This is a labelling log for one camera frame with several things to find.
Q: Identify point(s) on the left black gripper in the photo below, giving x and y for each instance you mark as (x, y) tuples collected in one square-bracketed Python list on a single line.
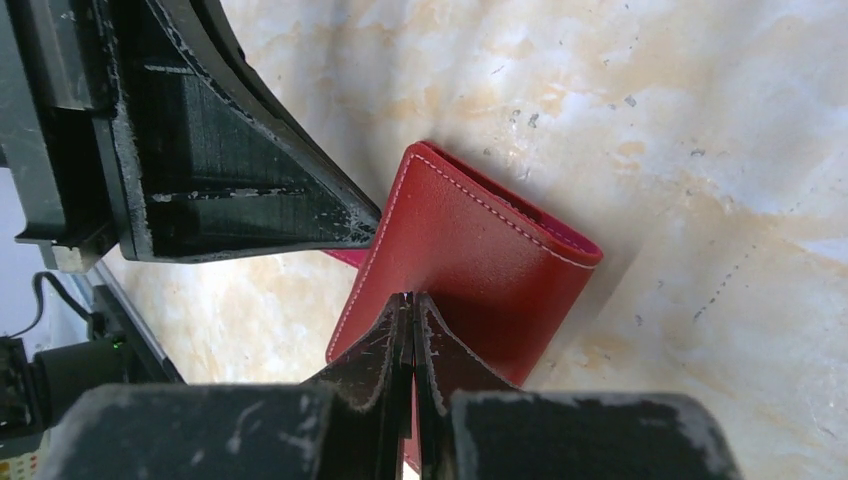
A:
[(206, 165)]

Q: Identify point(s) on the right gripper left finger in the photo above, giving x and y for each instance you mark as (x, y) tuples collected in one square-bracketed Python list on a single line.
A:
[(212, 430)]

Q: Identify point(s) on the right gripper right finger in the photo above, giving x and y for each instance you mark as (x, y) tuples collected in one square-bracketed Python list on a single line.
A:
[(583, 437)]

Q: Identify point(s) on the red card holder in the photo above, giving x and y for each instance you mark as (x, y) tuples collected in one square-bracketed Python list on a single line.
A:
[(459, 295)]

